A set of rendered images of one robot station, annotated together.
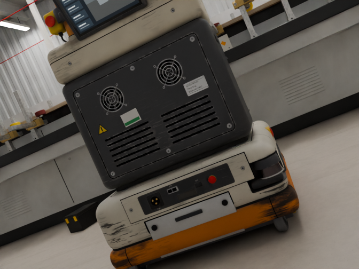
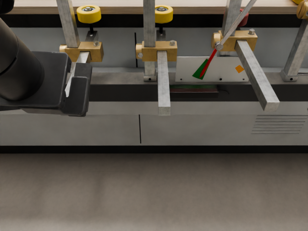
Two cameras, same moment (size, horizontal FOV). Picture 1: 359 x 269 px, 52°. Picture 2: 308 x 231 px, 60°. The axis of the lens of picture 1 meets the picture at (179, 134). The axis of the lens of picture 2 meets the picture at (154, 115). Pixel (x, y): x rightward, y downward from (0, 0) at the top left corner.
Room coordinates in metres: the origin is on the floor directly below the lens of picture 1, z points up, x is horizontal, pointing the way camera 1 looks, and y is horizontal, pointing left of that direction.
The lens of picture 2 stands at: (1.71, -0.02, 1.25)
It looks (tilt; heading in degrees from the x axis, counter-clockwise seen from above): 42 degrees down; 346
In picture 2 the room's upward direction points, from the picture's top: straight up
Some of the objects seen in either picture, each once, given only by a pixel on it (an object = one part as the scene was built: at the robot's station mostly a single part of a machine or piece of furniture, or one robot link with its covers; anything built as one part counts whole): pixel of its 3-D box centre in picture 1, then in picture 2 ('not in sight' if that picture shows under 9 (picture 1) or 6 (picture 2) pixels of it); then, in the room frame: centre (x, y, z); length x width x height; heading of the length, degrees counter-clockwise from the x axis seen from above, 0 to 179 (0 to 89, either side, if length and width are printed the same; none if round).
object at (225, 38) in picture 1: (211, 49); (213, 69); (2.42, -0.42, 0.75); 0.26 x 0.01 x 0.10; 76
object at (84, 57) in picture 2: not in sight; (82, 66); (2.47, 0.02, 0.80); 0.43 x 0.03 x 0.04; 166
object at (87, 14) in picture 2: not in sight; (90, 24); (2.66, -0.03, 0.85); 0.08 x 0.08 x 0.11
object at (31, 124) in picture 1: (29, 125); not in sight; (2.71, 0.99, 0.81); 0.43 x 0.03 x 0.04; 166
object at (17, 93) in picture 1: (29, 119); not in sight; (2.81, 1.00, 0.86); 0.04 x 0.04 x 0.48; 76
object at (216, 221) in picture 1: (203, 183); not in sight; (1.41, -0.01, 0.16); 0.67 x 0.64 x 0.25; 166
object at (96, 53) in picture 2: not in sight; (81, 52); (2.55, 0.01, 0.81); 0.14 x 0.06 x 0.05; 76
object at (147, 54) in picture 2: not in sight; (156, 51); (2.49, -0.23, 0.81); 0.14 x 0.06 x 0.05; 76
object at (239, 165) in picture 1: (185, 189); not in sight; (1.09, 0.05, 0.23); 0.41 x 0.02 x 0.08; 76
